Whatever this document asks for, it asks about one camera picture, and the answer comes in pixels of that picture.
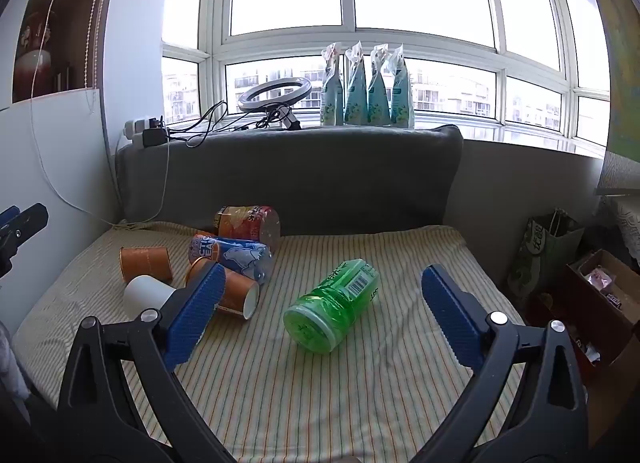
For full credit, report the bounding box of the grey cushion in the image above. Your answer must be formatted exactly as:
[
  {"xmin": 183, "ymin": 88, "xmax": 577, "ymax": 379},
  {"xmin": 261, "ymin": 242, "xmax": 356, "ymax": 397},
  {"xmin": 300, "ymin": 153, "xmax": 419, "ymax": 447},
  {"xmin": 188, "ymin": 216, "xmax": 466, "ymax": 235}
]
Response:
[{"xmin": 116, "ymin": 125, "xmax": 464, "ymax": 240}]

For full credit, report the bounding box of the blue printed cup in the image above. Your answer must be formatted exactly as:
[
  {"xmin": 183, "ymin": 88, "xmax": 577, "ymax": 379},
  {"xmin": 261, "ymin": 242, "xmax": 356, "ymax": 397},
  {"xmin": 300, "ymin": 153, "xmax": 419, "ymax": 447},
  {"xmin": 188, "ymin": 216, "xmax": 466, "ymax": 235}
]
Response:
[{"xmin": 188, "ymin": 234, "xmax": 275, "ymax": 286}]

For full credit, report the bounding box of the orange red printed cup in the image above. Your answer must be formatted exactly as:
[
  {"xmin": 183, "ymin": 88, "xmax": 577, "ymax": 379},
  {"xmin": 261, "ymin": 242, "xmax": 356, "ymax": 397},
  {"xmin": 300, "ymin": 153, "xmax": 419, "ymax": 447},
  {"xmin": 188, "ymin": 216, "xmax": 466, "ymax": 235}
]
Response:
[{"xmin": 215, "ymin": 205, "xmax": 282, "ymax": 255}]

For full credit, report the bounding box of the white paper cup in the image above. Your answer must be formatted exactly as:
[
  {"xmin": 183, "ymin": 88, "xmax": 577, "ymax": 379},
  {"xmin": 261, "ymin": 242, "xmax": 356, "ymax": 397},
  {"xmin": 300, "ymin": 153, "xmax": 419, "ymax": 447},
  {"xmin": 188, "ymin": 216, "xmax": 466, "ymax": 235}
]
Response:
[{"xmin": 123, "ymin": 275, "xmax": 177, "ymax": 320}]

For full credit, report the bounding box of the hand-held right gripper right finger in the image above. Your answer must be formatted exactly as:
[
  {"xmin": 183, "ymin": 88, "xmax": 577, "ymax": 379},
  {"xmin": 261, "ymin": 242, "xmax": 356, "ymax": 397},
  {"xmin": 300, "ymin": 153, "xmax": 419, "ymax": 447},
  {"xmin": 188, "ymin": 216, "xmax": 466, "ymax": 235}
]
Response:
[{"xmin": 410, "ymin": 264, "xmax": 591, "ymax": 463}]

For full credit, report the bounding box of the brown cardboard box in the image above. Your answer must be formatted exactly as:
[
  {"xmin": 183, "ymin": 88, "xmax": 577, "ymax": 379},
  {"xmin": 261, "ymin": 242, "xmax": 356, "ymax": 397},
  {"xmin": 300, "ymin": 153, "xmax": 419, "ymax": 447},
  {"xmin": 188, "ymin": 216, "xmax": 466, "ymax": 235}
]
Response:
[{"xmin": 529, "ymin": 249, "xmax": 640, "ymax": 380}]

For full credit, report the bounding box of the green white refill pouch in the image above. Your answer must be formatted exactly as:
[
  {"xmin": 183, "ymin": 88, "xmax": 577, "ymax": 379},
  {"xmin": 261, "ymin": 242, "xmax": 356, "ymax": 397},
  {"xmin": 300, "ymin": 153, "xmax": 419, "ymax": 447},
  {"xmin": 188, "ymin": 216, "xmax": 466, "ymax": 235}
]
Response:
[
  {"xmin": 320, "ymin": 42, "xmax": 347, "ymax": 126},
  {"xmin": 343, "ymin": 41, "xmax": 369, "ymax": 126},
  {"xmin": 367, "ymin": 43, "xmax": 392, "ymax": 128},
  {"xmin": 389, "ymin": 45, "xmax": 416, "ymax": 129}
]

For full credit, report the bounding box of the white cable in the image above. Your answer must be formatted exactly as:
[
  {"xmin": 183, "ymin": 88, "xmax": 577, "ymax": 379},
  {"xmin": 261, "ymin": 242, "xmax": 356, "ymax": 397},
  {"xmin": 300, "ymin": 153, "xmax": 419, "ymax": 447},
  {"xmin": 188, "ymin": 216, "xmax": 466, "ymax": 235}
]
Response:
[{"xmin": 29, "ymin": 0, "xmax": 171, "ymax": 232}]

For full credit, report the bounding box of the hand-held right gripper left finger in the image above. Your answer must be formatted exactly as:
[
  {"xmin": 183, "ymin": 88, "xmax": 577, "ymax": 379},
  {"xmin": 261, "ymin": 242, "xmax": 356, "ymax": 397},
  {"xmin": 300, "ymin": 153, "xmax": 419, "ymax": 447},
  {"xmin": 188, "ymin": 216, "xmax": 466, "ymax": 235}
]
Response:
[{"xmin": 50, "ymin": 262, "xmax": 236, "ymax": 463}]

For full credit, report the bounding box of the green paper bag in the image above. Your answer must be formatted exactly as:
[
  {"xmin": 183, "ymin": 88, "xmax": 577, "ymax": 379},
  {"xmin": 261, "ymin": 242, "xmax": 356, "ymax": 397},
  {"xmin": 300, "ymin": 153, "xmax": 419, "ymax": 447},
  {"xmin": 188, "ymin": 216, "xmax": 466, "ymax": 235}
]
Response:
[{"xmin": 507, "ymin": 209, "xmax": 586, "ymax": 306}]

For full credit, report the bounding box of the white lace cloth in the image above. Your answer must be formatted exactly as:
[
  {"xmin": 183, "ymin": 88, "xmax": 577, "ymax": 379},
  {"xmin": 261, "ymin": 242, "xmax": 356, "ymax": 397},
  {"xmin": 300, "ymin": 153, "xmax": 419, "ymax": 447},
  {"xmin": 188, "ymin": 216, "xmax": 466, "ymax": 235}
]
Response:
[{"xmin": 611, "ymin": 195, "xmax": 640, "ymax": 269}]

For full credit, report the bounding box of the green transparent plastic cup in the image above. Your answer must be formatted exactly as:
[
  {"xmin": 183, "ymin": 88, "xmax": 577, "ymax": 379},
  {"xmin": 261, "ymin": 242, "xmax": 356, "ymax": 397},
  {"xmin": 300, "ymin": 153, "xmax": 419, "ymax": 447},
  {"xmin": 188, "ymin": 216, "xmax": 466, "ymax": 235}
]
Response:
[{"xmin": 283, "ymin": 259, "xmax": 381, "ymax": 355}]

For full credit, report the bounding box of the ring light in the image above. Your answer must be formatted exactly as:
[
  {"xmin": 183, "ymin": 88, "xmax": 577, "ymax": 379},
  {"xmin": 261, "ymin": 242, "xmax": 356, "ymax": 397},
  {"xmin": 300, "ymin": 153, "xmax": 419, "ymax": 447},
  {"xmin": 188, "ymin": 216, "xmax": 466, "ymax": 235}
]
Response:
[{"xmin": 237, "ymin": 76, "xmax": 313, "ymax": 132}]

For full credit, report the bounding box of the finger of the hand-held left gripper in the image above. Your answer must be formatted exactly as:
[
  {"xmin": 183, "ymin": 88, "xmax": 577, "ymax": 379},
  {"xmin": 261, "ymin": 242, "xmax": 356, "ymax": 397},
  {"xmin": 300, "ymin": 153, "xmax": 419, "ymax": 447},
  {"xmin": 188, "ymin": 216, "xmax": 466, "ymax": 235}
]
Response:
[{"xmin": 0, "ymin": 203, "xmax": 50, "ymax": 275}]

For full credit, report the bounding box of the orange paper cup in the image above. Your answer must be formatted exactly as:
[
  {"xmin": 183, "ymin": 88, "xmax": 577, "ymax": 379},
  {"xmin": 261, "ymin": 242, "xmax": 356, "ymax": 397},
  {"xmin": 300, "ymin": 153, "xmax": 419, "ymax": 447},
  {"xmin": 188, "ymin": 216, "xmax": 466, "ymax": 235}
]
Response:
[
  {"xmin": 119, "ymin": 246, "xmax": 174, "ymax": 285},
  {"xmin": 185, "ymin": 258, "xmax": 261, "ymax": 321}
]

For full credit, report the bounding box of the black cable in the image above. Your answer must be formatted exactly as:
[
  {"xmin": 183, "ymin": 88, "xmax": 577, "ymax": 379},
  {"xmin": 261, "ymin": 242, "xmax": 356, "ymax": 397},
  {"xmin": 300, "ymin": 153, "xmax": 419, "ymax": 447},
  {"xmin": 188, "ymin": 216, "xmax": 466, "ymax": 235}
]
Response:
[{"xmin": 167, "ymin": 101, "xmax": 253, "ymax": 148}]

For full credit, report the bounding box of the white power strip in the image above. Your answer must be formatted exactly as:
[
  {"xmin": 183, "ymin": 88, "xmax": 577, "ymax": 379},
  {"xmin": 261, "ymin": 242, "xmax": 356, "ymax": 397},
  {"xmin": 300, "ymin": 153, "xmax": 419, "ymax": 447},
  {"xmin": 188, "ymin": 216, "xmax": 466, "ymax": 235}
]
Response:
[{"xmin": 123, "ymin": 116, "xmax": 164, "ymax": 144}]

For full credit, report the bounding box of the wall poster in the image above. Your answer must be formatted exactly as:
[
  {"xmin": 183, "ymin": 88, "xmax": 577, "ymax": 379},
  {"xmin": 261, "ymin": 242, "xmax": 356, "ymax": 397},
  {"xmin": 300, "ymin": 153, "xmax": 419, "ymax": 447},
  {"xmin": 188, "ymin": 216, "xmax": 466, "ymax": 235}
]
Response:
[{"xmin": 12, "ymin": 0, "xmax": 124, "ymax": 104}]

